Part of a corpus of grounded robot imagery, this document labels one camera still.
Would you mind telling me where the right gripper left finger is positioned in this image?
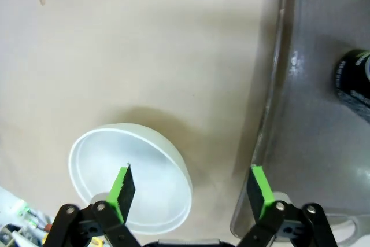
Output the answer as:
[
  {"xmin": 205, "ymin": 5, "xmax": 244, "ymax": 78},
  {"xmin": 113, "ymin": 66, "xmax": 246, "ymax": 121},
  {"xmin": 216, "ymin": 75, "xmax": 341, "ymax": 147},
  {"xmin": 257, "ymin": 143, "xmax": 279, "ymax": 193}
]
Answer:
[{"xmin": 47, "ymin": 164, "xmax": 140, "ymax": 247}]

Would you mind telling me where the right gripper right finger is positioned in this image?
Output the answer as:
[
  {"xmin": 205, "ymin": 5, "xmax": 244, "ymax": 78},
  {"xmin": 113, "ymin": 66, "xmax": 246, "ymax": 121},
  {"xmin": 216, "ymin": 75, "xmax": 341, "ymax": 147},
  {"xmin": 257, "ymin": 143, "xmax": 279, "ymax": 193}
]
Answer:
[{"xmin": 239, "ymin": 164, "xmax": 338, "ymax": 247}]

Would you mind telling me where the white plastic bowl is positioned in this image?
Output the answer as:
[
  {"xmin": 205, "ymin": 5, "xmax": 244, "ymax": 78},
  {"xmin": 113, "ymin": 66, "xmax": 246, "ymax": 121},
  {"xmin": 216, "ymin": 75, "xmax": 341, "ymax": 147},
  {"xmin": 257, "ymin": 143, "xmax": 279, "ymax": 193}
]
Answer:
[{"xmin": 68, "ymin": 122, "xmax": 193, "ymax": 228}]

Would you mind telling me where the black can grey print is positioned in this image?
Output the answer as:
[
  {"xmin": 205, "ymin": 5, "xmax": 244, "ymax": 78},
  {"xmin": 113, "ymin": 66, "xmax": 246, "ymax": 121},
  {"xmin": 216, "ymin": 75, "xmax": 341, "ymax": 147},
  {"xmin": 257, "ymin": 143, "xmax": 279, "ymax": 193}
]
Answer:
[{"xmin": 334, "ymin": 49, "xmax": 370, "ymax": 124}]

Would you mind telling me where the brown plastic tray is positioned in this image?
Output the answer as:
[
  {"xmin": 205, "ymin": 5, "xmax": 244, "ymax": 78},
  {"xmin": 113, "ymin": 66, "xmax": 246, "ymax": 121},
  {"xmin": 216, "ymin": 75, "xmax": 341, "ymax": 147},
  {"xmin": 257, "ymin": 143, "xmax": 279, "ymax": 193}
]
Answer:
[{"xmin": 230, "ymin": 0, "xmax": 370, "ymax": 247}]

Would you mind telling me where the colourful small parts clutter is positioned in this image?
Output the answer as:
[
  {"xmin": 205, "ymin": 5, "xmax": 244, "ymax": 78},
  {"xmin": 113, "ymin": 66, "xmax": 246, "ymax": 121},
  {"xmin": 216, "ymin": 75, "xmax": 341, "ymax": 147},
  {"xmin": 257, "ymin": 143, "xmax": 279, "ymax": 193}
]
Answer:
[{"xmin": 0, "ymin": 186, "xmax": 58, "ymax": 247}]

